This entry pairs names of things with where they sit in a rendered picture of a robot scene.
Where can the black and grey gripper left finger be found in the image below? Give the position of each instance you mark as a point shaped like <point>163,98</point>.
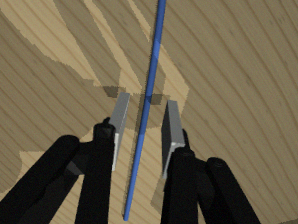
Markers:
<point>37,196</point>

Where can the blue cable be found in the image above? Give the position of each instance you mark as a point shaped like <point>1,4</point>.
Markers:
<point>147,102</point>

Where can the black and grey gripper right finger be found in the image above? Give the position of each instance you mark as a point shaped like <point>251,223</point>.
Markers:
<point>191,177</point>

